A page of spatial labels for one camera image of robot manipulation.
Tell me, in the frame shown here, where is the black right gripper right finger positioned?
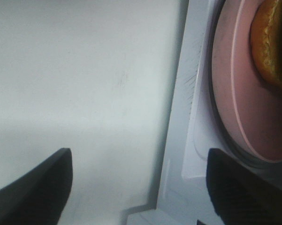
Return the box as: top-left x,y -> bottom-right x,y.
206,148 -> 282,225

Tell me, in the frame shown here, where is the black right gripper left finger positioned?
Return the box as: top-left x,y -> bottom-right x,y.
0,148 -> 73,225

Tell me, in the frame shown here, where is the pink round plate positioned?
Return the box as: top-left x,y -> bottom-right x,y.
211,0 -> 282,163

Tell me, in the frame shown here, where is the toy hamburger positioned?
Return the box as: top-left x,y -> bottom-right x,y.
250,0 -> 282,88

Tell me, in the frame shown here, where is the white microwave oven body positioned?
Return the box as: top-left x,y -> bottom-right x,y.
127,0 -> 282,225

